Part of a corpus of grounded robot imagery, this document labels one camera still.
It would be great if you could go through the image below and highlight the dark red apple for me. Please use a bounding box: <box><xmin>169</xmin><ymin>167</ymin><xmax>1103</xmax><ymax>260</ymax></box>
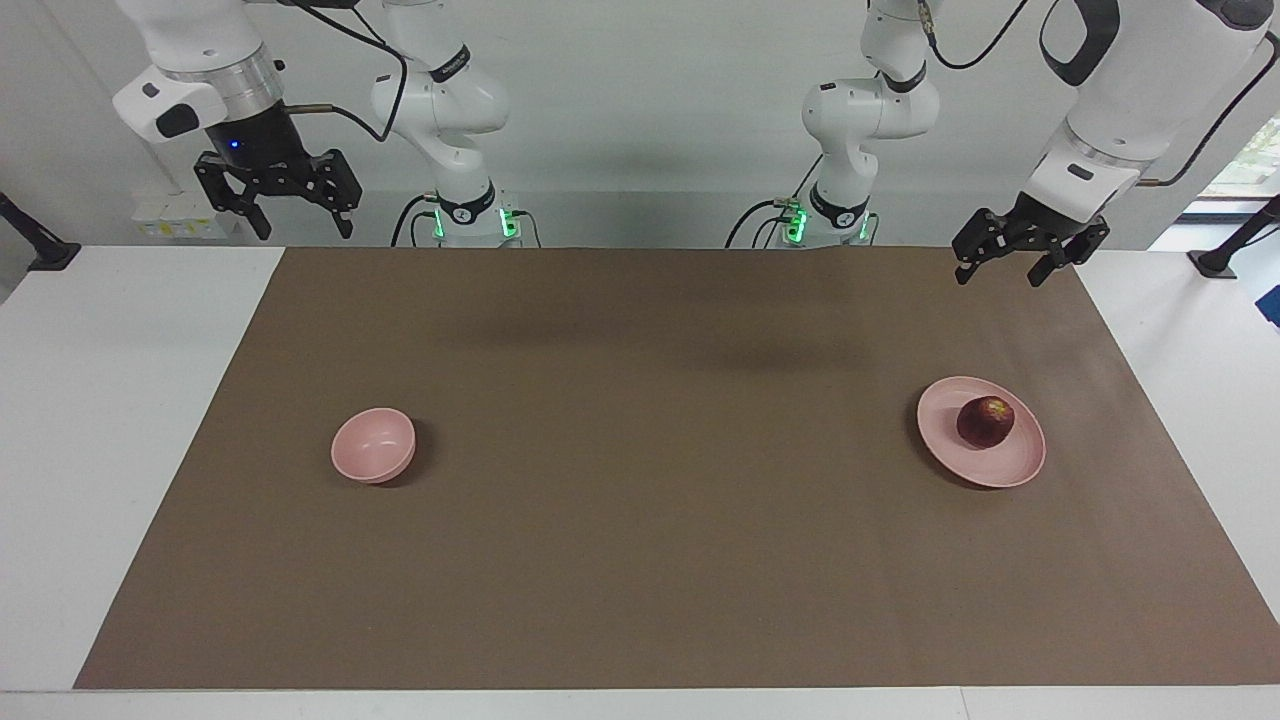
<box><xmin>957</xmin><ymin>396</ymin><xmax>1016</xmax><ymax>449</ymax></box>

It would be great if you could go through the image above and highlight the pink plate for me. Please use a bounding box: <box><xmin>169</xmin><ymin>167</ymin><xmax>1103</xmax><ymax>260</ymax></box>
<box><xmin>917</xmin><ymin>376</ymin><xmax>1047</xmax><ymax>489</ymax></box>

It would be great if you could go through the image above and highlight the pink bowl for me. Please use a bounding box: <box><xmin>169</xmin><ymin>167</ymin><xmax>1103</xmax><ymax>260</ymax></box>
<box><xmin>331</xmin><ymin>407</ymin><xmax>417</xmax><ymax>485</ymax></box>

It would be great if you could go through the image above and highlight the window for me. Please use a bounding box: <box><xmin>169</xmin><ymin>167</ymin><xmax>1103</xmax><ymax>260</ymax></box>
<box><xmin>1195</xmin><ymin>115</ymin><xmax>1280</xmax><ymax>201</ymax></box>

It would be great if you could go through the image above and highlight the brown table mat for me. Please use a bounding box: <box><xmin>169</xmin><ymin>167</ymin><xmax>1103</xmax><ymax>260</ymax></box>
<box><xmin>74</xmin><ymin>247</ymin><xmax>1280</xmax><ymax>691</ymax></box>

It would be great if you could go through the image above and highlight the black right base cable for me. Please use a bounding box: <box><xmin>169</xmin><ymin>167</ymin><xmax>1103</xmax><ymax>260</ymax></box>
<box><xmin>390</xmin><ymin>195</ymin><xmax>441</xmax><ymax>248</ymax></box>

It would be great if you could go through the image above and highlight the white wall outlet box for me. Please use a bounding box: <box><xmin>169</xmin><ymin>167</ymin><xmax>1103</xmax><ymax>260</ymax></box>
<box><xmin>132</xmin><ymin>192</ymin><xmax>241</xmax><ymax>241</ymax></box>

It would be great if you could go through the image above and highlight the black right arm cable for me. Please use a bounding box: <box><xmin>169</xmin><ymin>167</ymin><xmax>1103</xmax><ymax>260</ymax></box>
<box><xmin>275</xmin><ymin>0</ymin><xmax>409</xmax><ymax>143</ymax></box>

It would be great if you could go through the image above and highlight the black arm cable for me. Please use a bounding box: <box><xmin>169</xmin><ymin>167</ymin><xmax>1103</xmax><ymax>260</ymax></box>
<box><xmin>275</xmin><ymin>0</ymin><xmax>409</xmax><ymax>143</ymax></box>
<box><xmin>920</xmin><ymin>0</ymin><xmax>1280</xmax><ymax>188</ymax></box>

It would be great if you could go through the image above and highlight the black camera stand clamp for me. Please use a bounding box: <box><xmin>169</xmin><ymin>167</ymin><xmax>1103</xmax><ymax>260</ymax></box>
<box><xmin>0</xmin><ymin>192</ymin><xmax>81</xmax><ymax>272</ymax></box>
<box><xmin>1188</xmin><ymin>195</ymin><xmax>1280</xmax><ymax>279</ymax></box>

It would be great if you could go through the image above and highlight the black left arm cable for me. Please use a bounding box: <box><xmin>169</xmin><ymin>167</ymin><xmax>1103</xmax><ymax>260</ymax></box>
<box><xmin>920</xmin><ymin>0</ymin><xmax>1280</xmax><ymax>188</ymax></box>

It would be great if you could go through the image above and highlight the black left base cable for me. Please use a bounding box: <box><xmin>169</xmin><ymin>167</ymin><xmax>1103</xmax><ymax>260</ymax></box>
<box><xmin>725</xmin><ymin>198</ymin><xmax>804</xmax><ymax>249</ymax></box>

